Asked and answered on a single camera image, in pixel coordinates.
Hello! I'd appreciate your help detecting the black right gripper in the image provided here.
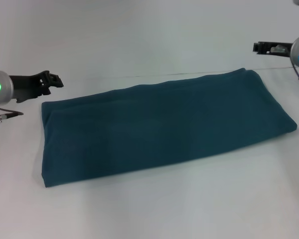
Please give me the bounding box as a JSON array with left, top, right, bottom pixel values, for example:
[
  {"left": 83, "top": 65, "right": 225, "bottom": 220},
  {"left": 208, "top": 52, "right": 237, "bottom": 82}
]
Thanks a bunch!
[{"left": 253, "top": 40, "right": 294, "bottom": 57}]

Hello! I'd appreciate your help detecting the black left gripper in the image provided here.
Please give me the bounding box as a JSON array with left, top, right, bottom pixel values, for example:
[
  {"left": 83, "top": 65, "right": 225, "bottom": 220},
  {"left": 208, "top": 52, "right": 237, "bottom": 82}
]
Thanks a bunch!
[{"left": 9, "top": 70, "right": 65, "bottom": 104}]

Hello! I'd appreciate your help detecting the blue-green short-sleeved shirt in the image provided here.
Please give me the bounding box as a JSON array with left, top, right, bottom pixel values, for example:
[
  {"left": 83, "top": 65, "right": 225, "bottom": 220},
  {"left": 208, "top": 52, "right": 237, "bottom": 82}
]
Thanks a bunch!
[{"left": 40, "top": 67, "right": 299, "bottom": 189}]

